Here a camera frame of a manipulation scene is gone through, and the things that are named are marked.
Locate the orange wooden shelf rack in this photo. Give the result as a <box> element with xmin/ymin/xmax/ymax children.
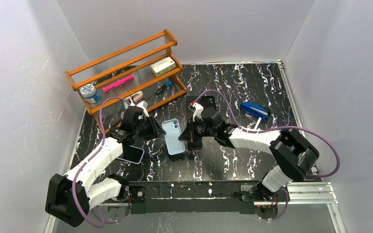
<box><xmin>65</xmin><ymin>29</ymin><xmax>187</xmax><ymax>130</ymax></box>

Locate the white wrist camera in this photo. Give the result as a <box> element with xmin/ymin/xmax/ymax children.
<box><xmin>192</xmin><ymin>101</ymin><xmax>203</xmax><ymax>122</ymax></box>
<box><xmin>136</xmin><ymin>100</ymin><xmax>149</xmax><ymax>117</ymax></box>

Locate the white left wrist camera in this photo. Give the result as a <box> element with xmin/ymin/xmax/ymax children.
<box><xmin>136</xmin><ymin>100</ymin><xmax>149</xmax><ymax>117</ymax></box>

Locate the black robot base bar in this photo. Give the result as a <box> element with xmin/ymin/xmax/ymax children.
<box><xmin>107</xmin><ymin>180</ymin><xmax>279</xmax><ymax>222</ymax></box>

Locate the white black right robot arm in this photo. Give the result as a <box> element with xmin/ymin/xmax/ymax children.
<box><xmin>178</xmin><ymin>108</ymin><xmax>320</xmax><ymax>198</ymax></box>

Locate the black phone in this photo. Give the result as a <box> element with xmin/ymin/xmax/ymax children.
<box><xmin>187</xmin><ymin>139</ymin><xmax>203</xmax><ymax>150</ymax></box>
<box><xmin>186</xmin><ymin>96</ymin><xmax>197</xmax><ymax>120</ymax></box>

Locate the white red small box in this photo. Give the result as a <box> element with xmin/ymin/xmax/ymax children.
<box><xmin>151</xmin><ymin>57</ymin><xmax>176</xmax><ymax>77</ymax></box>

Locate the white pen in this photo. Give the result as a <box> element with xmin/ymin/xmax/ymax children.
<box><xmin>254</xmin><ymin>117</ymin><xmax>262</xmax><ymax>130</ymax></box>

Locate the phone in purple case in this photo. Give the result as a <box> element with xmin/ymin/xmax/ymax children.
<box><xmin>117</xmin><ymin>146</ymin><xmax>145</xmax><ymax>165</ymax></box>

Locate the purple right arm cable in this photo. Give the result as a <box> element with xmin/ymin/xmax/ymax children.
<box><xmin>194</xmin><ymin>89</ymin><xmax>341</xmax><ymax>222</ymax></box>

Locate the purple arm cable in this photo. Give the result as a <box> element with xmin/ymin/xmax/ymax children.
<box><xmin>72</xmin><ymin>97</ymin><xmax>133</xmax><ymax>229</ymax></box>
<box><xmin>194</xmin><ymin>89</ymin><xmax>341</xmax><ymax>222</ymax></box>

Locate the blue white jar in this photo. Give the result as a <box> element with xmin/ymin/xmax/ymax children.
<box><xmin>79</xmin><ymin>83</ymin><xmax>101</xmax><ymax>104</ymax></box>

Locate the black phone case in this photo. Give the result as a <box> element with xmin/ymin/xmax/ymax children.
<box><xmin>200</xmin><ymin>96</ymin><xmax>218</xmax><ymax>113</ymax></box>

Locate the blue stapler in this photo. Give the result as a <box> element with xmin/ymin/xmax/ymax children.
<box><xmin>239</xmin><ymin>101</ymin><xmax>271</xmax><ymax>121</ymax></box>

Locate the white pink tape dispenser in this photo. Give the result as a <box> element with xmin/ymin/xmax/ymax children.
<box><xmin>125</xmin><ymin>91</ymin><xmax>144</xmax><ymax>104</ymax></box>

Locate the black blue marker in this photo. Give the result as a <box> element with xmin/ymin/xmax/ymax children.
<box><xmin>155</xmin><ymin>81</ymin><xmax>172</xmax><ymax>96</ymax></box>

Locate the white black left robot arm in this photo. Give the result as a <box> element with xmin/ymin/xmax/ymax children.
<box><xmin>45</xmin><ymin>105</ymin><xmax>166</xmax><ymax>227</ymax></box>

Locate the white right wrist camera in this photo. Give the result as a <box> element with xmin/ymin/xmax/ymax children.
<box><xmin>192</xmin><ymin>101</ymin><xmax>203</xmax><ymax>122</ymax></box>

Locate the pink comb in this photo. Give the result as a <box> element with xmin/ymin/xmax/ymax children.
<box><xmin>102</xmin><ymin>74</ymin><xmax>134</xmax><ymax>92</ymax></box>

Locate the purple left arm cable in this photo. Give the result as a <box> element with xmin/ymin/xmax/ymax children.
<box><xmin>72</xmin><ymin>97</ymin><xmax>133</xmax><ymax>229</ymax></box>

